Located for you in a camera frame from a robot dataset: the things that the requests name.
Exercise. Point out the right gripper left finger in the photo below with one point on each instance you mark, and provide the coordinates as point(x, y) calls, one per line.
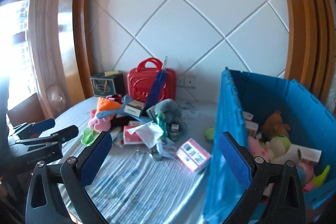
point(44, 201)

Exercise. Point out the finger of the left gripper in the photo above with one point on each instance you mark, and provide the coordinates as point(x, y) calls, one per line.
point(60, 136)
point(33, 130)

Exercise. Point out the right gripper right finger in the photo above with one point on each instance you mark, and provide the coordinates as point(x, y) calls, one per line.
point(286, 203)

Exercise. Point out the green baby bib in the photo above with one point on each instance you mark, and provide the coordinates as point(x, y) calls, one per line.
point(89, 136)

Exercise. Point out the pink pig plush orange hat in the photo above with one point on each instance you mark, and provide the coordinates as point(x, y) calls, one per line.
point(103, 124)

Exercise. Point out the green white plush in crate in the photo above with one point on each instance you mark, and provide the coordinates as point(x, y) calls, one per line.
point(279, 145)

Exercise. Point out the brown teddy bear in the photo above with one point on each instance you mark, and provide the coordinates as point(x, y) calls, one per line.
point(274, 126)

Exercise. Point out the black gift bag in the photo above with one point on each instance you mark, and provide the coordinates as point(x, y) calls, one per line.
point(104, 86)

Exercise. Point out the small green plush ball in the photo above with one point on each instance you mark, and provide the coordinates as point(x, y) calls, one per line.
point(209, 134)

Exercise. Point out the pink barcode box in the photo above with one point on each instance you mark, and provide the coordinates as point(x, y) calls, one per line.
point(194, 156)

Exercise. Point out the pink soft tissue pack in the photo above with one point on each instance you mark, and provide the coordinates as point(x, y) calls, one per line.
point(146, 134)

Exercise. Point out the white green medicine box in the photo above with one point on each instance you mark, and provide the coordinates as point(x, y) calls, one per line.
point(134, 108)

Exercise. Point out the teal diaper pack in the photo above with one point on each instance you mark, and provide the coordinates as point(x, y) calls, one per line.
point(161, 121)

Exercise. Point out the red plastic bear suitcase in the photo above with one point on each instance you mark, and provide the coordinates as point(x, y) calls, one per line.
point(140, 79)

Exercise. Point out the grey plush toy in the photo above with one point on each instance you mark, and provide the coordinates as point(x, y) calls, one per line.
point(175, 125)

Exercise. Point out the blue bottle brush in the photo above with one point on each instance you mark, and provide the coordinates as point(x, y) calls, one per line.
point(157, 86)

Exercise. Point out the beige curtain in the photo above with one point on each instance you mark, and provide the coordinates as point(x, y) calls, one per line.
point(45, 54)

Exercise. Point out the wall socket plate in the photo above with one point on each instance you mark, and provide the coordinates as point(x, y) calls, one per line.
point(187, 82)

